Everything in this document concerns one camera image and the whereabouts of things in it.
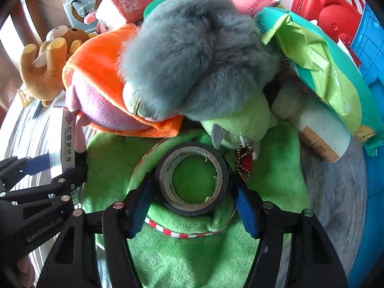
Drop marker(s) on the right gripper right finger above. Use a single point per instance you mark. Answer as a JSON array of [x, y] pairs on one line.
[[313, 260]]

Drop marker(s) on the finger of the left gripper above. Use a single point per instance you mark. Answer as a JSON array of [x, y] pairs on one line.
[[14, 169], [64, 184]]

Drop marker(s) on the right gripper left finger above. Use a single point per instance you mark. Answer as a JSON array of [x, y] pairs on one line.
[[72, 261]]

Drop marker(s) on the orange pink plush toy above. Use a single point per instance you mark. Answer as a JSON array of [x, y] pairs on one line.
[[94, 89]]

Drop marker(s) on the black tape roll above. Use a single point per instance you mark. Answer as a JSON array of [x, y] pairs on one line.
[[192, 179]]

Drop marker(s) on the brown teddy bear plush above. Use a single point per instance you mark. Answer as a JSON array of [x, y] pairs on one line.
[[41, 68]]

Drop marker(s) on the grey fluffy plush toy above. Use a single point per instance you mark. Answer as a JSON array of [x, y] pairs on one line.
[[197, 58]]

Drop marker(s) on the person's hand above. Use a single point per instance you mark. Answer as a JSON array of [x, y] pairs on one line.
[[25, 272]]

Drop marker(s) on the white medicine bottle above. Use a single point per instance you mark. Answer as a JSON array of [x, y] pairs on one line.
[[317, 126]]

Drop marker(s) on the dark gift bag box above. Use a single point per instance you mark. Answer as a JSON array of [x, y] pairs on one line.
[[81, 14]]

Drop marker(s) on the green wet wipes pack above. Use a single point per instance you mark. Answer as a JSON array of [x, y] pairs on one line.
[[327, 71]]

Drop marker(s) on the blue plastic storage crate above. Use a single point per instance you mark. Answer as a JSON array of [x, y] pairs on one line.
[[367, 270]]

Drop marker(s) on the red plastic toy case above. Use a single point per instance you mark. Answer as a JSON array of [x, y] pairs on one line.
[[338, 19]]

